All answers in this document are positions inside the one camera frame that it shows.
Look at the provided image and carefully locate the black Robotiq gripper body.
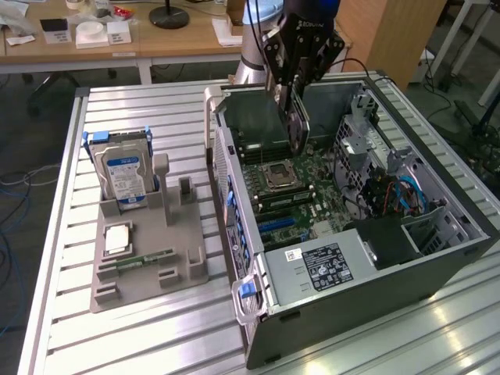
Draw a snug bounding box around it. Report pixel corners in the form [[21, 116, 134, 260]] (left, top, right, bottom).
[[283, 0, 341, 85]]

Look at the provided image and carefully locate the graphics card with metal bracket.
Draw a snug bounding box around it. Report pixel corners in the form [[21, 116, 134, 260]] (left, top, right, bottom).
[[273, 84, 313, 156]]

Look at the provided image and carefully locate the white paper stack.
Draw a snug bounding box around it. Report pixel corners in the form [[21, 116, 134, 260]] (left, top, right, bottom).
[[212, 17, 244, 47]]

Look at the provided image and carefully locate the brown cardboard box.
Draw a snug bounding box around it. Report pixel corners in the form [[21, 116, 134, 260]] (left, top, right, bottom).
[[226, 0, 247, 25]]

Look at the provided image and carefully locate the white box with red button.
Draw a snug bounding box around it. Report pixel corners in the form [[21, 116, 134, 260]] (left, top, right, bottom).
[[414, 58, 430, 85]]

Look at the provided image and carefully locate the silver perforated drive cage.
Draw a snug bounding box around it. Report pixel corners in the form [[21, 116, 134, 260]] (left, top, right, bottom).
[[334, 91, 394, 188]]

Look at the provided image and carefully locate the silver CPU socket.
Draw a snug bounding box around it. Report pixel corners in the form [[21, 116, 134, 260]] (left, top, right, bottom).
[[263, 162, 300, 195]]

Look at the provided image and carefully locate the black round lamp base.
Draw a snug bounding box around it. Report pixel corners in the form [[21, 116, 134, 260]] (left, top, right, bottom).
[[148, 0, 191, 29]]

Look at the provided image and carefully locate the green motherboard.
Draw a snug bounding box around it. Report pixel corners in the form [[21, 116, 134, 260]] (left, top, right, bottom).
[[234, 134, 366, 251]]

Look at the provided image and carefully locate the plain white box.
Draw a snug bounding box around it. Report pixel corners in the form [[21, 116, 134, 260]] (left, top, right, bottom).
[[105, 20, 132, 45]]

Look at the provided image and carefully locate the PCIe x16 expansion slot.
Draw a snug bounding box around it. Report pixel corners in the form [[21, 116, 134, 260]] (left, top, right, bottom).
[[256, 216, 297, 234]]

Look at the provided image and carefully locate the black floor stand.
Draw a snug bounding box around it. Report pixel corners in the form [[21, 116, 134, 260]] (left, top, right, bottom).
[[452, 97, 500, 177]]

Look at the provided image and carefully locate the white box with round bowl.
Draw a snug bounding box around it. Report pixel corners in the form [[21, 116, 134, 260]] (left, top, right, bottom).
[[74, 21, 110, 50]]

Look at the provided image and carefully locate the hard disk in blue caddy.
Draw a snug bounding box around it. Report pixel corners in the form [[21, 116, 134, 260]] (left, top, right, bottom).
[[81, 126, 153, 214]]

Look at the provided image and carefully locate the silver disk bay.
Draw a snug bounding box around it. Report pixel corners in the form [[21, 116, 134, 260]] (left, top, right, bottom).
[[388, 150, 470, 255]]

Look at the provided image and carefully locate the grey power supply unit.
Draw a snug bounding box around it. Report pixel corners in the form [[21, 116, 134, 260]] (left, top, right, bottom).
[[255, 228, 378, 308]]

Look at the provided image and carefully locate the grey parts rack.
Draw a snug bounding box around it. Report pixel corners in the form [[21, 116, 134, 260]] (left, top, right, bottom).
[[89, 152, 210, 313]]

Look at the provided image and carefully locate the white box with black top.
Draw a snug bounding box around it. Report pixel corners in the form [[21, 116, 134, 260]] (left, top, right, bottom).
[[38, 17, 73, 45]]

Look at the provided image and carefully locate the wooden desk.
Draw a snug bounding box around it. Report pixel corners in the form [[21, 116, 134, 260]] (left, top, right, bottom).
[[0, 0, 355, 85]]

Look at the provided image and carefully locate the silver CPU chip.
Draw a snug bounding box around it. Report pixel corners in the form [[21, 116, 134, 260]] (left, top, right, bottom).
[[105, 226, 131, 254]]

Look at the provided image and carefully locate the green RAM stick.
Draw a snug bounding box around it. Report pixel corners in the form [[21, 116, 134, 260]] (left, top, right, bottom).
[[99, 249, 176, 270]]

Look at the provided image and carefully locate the open black PC case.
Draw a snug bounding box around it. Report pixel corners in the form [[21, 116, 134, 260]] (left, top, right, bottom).
[[204, 70, 500, 370]]

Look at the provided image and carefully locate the clear plastic bag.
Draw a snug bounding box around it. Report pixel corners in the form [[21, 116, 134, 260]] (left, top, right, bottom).
[[0, 0, 34, 36]]

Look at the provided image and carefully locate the black cable over case edge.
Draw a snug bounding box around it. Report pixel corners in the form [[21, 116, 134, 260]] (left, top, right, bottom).
[[338, 58, 394, 84]]

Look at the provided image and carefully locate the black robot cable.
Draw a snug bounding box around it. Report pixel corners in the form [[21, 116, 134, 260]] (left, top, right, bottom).
[[244, 0, 275, 83]]

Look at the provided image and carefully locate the white desk frame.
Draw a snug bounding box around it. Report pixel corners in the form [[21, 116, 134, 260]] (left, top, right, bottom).
[[427, 0, 500, 106]]

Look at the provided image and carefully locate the blue disk wire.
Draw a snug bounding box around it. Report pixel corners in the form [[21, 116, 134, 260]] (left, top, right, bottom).
[[394, 175, 427, 216]]

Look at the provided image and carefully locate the red disk wire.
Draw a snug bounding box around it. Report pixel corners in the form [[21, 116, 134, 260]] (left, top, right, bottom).
[[381, 181, 396, 214]]

